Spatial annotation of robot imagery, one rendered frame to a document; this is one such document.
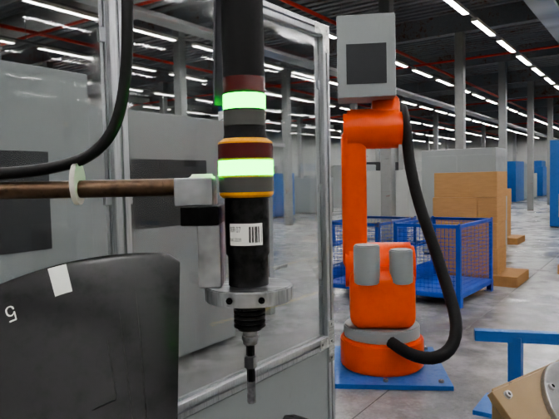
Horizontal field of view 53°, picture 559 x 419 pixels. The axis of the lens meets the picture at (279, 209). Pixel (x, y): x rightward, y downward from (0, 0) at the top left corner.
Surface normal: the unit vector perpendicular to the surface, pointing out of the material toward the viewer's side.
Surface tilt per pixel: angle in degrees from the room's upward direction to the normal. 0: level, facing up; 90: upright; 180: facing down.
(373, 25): 90
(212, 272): 90
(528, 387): 46
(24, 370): 59
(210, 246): 90
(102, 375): 53
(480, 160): 90
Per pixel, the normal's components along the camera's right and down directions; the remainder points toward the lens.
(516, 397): 0.42, -0.68
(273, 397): 0.81, 0.01
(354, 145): -0.11, 0.16
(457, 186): -0.56, 0.06
